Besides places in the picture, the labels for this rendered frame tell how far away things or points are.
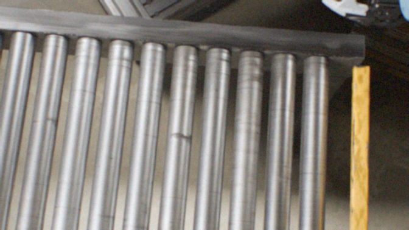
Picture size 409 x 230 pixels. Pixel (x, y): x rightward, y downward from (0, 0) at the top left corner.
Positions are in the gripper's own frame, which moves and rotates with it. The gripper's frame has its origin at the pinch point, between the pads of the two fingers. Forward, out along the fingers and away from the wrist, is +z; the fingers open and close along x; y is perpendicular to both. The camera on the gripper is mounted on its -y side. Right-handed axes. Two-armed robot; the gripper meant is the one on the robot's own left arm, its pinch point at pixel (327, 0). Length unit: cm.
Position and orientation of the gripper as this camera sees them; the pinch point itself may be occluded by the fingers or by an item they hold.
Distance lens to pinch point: 136.5
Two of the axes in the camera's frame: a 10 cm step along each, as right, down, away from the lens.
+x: -0.8, 9.6, -2.6
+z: -10.0, -0.8, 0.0
